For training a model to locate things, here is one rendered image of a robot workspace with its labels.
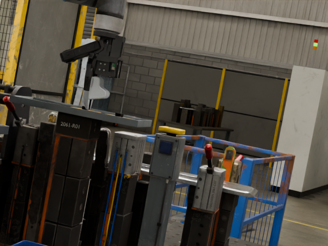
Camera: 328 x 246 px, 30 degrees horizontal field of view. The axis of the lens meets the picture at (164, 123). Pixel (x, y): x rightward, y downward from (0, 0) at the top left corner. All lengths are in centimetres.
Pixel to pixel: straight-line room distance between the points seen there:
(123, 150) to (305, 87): 801
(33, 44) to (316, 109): 554
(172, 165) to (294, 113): 816
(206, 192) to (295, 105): 801
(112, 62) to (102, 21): 11
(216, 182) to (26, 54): 351
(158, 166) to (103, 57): 32
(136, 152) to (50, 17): 358
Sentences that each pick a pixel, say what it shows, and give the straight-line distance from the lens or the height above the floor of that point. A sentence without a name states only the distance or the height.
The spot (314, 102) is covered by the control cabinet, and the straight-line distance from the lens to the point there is 964.
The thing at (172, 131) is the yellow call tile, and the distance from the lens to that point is 158.
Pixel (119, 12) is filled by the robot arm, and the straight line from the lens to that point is 166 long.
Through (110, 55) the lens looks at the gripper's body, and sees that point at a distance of 166.
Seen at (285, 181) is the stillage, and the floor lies 74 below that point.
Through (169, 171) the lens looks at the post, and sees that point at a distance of 158.
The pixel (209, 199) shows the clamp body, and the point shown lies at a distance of 173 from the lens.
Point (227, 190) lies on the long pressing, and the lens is 184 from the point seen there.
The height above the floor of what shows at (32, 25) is 157.
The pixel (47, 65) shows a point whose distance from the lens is 533.
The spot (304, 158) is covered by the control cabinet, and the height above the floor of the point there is 61.
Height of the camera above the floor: 125
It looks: 3 degrees down
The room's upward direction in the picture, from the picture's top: 10 degrees clockwise
